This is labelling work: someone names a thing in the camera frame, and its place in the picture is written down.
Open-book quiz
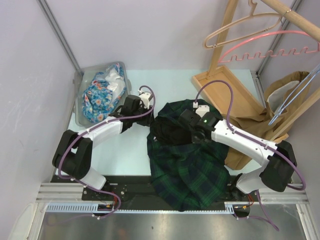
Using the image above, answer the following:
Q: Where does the dark green garment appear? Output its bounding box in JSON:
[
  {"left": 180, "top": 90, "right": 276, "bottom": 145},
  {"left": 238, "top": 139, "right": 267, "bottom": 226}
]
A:
[{"left": 147, "top": 99, "right": 230, "bottom": 212}]

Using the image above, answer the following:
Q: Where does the blue floral garment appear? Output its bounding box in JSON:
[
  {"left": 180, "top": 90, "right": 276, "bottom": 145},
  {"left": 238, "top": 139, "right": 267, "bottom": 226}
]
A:
[{"left": 82, "top": 62, "right": 127, "bottom": 124}]

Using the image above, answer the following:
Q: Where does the light blue wire hanger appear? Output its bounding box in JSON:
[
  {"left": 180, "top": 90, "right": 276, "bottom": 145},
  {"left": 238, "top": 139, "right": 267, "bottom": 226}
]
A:
[{"left": 268, "top": 64, "right": 320, "bottom": 126}]

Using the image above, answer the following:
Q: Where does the pink plastic hanger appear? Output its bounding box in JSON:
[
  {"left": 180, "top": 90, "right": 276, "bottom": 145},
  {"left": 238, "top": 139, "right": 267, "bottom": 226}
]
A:
[{"left": 218, "top": 30, "right": 320, "bottom": 64}]

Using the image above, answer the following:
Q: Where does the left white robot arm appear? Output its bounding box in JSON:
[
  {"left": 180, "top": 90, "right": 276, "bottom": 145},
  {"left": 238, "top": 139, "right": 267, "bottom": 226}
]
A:
[{"left": 52, "top": 92, "right": 155, "bottom": 190}]

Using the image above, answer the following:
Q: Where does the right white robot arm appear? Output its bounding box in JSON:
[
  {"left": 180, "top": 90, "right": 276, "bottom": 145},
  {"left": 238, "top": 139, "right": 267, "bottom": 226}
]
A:
[{"left": 178, "top": 109, "right": 297, "bottom": 194}]

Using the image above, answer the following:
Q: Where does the beige wooden hanger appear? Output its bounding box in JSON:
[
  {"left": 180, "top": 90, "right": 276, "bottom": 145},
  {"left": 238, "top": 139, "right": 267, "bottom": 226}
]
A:
[{"left": 203, "top": 0, "right": 282, "bottom": 50}]

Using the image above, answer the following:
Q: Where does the grey plastic bin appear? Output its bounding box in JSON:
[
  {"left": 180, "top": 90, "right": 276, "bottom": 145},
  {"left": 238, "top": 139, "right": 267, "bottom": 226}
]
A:
[{"left": 74, "top": 61, "right": 132, "bottom": 128}]

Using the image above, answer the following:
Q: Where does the wooden clothes rack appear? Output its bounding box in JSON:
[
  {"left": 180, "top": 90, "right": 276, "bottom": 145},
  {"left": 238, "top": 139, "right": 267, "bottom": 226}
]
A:
[{"left": 191, "top": 0, "right": 320, "bottom": 127}]

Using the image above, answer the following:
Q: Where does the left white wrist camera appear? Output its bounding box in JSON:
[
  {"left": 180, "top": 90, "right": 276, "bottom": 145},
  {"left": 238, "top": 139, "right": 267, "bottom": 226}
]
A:
[{"left": 138, "top": 90, "right": 153, "bottom": 110}]

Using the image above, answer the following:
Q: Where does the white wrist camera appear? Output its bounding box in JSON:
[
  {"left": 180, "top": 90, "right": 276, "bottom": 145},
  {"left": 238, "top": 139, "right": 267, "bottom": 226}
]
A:
[
  {"left": 192, "top": 101, "right": 210, "bottom": 118},
  {"left": 138, "top": 90, "right": 153, "bottom": 110}
]

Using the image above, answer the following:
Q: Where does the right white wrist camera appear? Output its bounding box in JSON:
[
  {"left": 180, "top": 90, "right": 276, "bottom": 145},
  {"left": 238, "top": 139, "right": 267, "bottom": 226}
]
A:
[{"left": 192, "top": 101, "right": 210, "bottom": 118}]

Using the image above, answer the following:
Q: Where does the white slotted cable duct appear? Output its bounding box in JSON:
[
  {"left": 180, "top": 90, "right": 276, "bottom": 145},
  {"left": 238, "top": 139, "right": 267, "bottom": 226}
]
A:
[{"left": 46, "top": 201, "right": 237, "bottom": 215}]

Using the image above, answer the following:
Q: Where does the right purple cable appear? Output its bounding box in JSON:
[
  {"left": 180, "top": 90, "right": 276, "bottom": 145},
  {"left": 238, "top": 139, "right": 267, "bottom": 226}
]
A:
[{"left": 193, "top": 79, "right": 307, "bottom": 232}]

